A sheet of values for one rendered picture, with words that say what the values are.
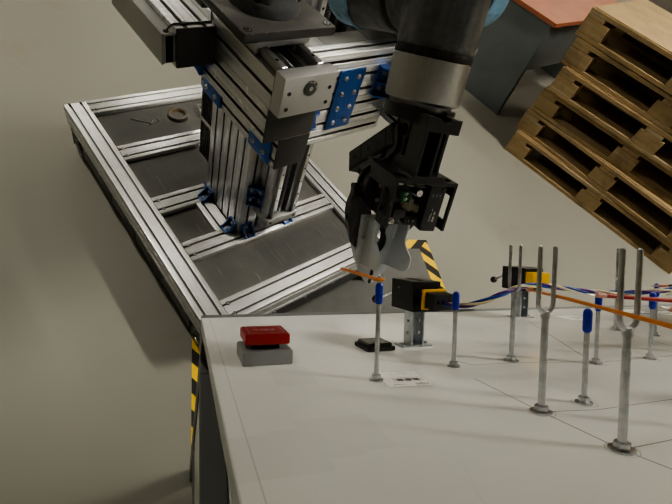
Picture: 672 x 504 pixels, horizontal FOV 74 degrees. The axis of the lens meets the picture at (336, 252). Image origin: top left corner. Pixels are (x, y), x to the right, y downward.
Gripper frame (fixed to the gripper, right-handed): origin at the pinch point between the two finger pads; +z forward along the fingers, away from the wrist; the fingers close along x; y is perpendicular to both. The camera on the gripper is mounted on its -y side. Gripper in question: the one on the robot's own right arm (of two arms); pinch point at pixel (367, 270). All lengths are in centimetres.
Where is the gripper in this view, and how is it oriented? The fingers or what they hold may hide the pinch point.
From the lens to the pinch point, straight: 54.9
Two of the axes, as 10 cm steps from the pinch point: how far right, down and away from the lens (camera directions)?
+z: -1.9, 8.9, 4.1
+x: 9.2, 0.2, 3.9
